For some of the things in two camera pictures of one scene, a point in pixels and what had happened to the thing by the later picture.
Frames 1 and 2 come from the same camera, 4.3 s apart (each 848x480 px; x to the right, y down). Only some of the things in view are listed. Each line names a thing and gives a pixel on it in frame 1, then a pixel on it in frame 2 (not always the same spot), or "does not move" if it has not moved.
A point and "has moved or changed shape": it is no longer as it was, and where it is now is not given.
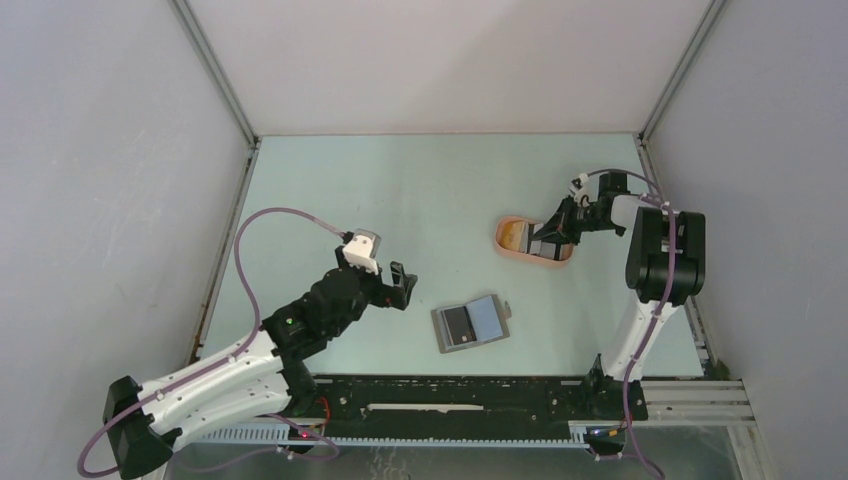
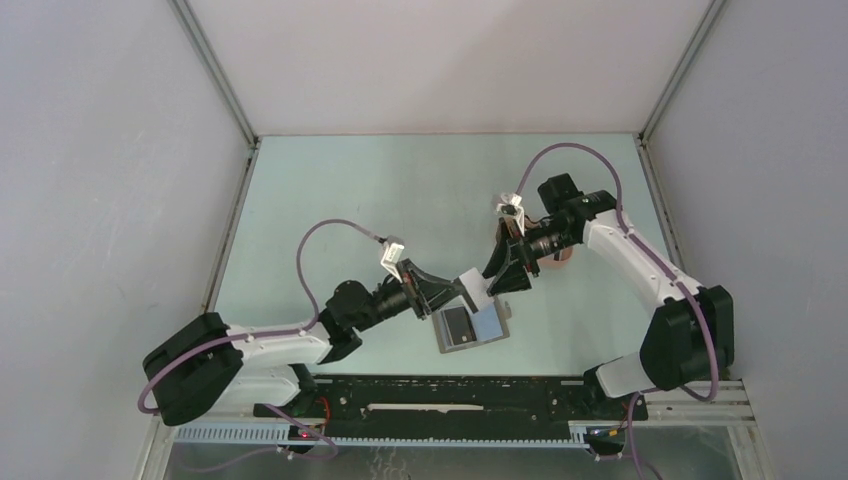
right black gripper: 561,222 -> 517,252
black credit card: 459,325 does not move
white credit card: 542,248 has moved or changed shape
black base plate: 468,407 does not move
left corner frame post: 218,72 does not move
